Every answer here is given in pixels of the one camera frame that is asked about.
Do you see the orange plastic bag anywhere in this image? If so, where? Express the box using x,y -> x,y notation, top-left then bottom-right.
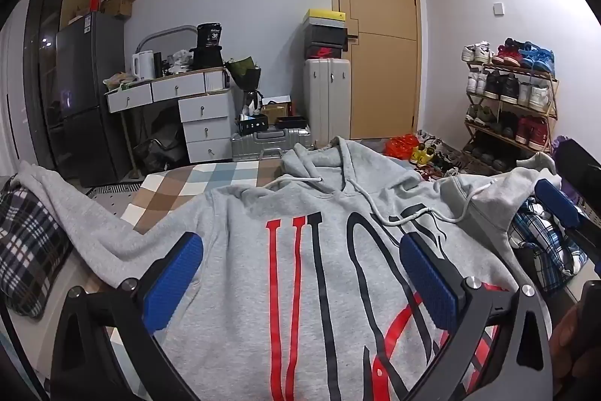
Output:
385,134 -> 418,158

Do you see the checkered blanket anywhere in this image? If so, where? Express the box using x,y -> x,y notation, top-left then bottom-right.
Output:
66,160 -> 287,303

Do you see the blue plaid shirt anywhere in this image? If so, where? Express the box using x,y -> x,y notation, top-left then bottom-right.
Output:
509,194 -> 589,295

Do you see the flat black tray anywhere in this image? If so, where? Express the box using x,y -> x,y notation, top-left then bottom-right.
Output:
275,115 -> 308,130

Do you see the long black box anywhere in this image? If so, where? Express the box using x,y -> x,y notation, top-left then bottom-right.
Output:
237,114 -> 268,136

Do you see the white suitcase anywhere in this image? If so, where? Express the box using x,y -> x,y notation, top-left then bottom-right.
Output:
303,58 -> 352,143

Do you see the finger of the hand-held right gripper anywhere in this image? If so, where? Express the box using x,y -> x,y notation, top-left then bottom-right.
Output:
535,178 -> 601,275

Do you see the person's right hand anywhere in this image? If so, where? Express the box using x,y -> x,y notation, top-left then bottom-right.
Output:
548,301 -> 585,379

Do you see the black red shoe box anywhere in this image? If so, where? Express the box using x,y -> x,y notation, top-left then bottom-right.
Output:
304,45 -> 348,60

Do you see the yellow shoe box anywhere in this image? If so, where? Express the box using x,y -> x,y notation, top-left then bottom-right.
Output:
307,9 -> 347,26

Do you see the white drawer desk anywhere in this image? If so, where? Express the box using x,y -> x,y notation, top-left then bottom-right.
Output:
104,67 -> 236,164

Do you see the white kettle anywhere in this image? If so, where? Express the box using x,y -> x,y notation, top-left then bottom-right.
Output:
131,50 -> 156,82

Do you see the scattered shoes pile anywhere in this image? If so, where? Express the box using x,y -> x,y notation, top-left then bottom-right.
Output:
415,129 -> 467,182

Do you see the grey arched frame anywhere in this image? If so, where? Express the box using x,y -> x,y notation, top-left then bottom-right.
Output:
134,25 -> 198,54

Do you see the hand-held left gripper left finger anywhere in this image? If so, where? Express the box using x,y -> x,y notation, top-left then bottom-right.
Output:
49,233 -> 204,401

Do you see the dark green bouquet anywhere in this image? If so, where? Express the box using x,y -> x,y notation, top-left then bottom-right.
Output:
225,57 -> 262,101

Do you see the brown box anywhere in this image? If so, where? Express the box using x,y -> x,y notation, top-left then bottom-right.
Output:
260,98 -> 294,124

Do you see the open cardboard box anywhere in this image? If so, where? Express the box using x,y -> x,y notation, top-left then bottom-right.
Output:
101,0 -> 140,19

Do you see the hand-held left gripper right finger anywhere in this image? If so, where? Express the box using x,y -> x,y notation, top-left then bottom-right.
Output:
399,233 -> 553,401

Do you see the black bag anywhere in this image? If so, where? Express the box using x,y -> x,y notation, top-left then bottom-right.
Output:
134,124 -> 186,174

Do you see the tall black box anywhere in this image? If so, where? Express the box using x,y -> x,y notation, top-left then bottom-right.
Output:
190,23 -> 225,70

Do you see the white crumpled cloth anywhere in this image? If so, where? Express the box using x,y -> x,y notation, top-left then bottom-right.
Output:
169,50 -> 193,73

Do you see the wooden door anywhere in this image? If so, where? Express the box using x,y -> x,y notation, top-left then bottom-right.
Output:
328,0 -> 421,141

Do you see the dark plaid pillow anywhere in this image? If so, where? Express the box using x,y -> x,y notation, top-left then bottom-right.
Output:
0,176 -> 73,319

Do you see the yellow shoes pair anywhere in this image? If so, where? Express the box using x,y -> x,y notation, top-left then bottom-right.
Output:
410,144 -> 435,167

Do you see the silver suitcase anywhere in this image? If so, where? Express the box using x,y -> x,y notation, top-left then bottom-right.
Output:
230,126 -> 313,162

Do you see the grey printed hoodie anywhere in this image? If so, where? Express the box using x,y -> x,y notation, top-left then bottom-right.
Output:
14,137 -> 562,401

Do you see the wooden shoe rack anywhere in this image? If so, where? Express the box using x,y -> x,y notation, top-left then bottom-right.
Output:
462,62 -> 559,174

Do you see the dark glass cabinet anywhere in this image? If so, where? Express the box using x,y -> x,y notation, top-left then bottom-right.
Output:
23,0 -> 72,169

